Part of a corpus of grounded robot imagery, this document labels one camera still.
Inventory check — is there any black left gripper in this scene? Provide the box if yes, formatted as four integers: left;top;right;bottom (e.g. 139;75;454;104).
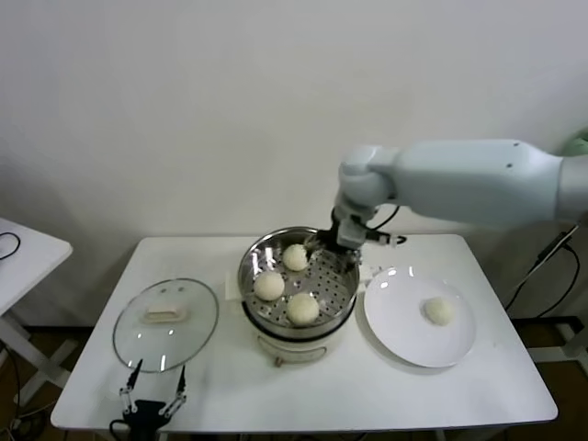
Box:
118;358;188;436

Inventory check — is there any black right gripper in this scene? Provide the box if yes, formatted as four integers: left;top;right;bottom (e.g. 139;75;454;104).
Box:
306;215;364;267

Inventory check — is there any white steamed baozi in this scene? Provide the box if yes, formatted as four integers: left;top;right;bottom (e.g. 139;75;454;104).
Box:
285;293;321;327
253;271;286;302
280;243;310;271
421;296;457;327

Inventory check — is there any glass lid with cream handle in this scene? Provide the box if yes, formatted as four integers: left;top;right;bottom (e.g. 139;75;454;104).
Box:
112;277;220;374

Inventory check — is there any steel perforated steamer basket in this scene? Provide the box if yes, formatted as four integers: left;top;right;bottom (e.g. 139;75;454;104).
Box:
237;226;359;339

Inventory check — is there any white round plate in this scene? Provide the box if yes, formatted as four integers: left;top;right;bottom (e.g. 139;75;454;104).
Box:
362;265;477;368

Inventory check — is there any cream electric cooker pot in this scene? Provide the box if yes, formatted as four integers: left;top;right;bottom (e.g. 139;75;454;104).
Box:
223;254;372;369

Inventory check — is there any black power adapter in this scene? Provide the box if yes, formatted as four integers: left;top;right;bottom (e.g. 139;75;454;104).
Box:
536;232;569;268

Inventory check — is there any pale green appliance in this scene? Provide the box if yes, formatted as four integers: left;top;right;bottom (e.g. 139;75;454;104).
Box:
562;130;588;160

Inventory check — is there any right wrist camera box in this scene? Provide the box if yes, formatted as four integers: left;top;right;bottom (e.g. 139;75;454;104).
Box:
338;219;368;252

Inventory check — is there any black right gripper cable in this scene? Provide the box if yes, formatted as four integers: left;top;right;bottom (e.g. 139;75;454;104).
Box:
367;204;408;247

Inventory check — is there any thin black cable loop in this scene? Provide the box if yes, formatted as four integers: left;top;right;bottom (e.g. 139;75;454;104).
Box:
0;232;21;262

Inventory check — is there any black power cable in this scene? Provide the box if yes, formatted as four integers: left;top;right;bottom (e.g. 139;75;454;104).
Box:
503;244;580;319

